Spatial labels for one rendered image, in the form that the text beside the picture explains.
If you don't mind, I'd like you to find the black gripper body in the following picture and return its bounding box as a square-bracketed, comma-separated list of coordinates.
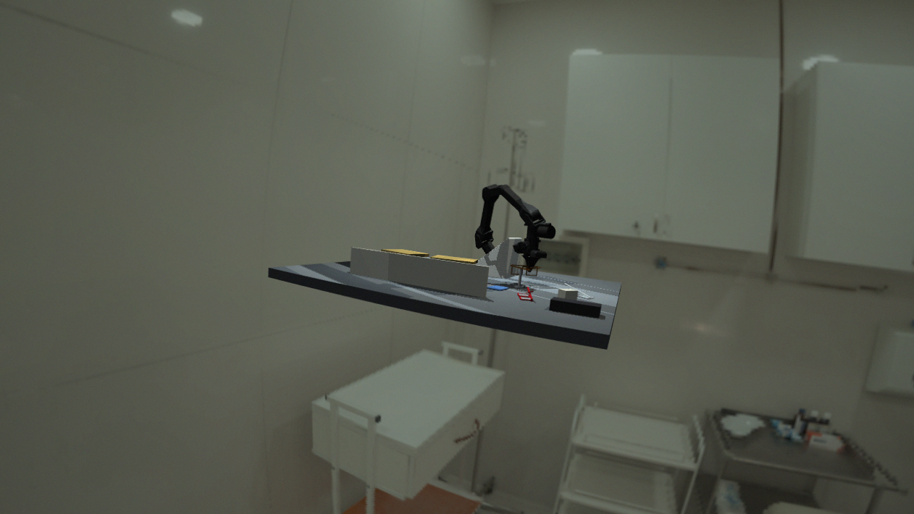
[518, 236, 547, 258]

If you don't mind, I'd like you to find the grey flat rectangular panel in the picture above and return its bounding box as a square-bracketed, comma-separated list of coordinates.
[350, 247, 489, 298]

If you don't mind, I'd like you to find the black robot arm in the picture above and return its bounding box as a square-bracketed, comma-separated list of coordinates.
[475, 184, 555, 255]

